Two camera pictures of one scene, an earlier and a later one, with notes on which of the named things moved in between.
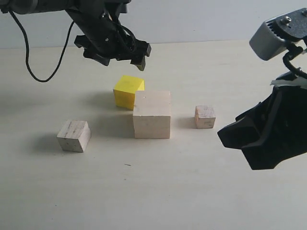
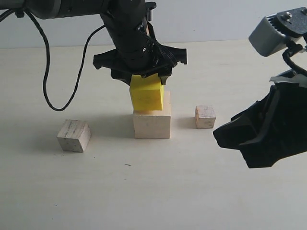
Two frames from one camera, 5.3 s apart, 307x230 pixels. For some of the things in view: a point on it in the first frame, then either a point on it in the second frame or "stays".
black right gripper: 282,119 stays
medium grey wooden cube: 74,135 stays
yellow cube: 125,89 → 147,93
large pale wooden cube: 152,114 stays
